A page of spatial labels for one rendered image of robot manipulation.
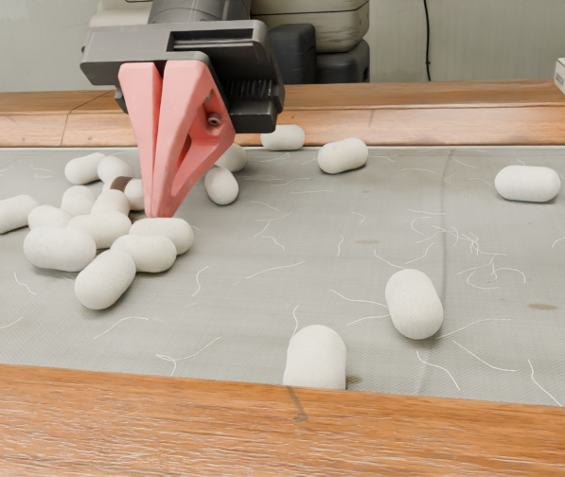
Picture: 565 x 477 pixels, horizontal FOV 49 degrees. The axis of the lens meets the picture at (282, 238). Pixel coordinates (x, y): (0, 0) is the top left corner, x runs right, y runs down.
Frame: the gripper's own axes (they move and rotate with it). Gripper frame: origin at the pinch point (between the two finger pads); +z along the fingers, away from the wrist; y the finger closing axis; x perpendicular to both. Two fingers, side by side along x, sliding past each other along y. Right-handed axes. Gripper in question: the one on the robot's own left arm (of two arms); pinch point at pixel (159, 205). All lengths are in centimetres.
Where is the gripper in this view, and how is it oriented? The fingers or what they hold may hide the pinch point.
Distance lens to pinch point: 32.4
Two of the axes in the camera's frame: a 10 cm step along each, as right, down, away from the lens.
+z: -1.2, 9.1, -3.9
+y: 9.8, 0.3, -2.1
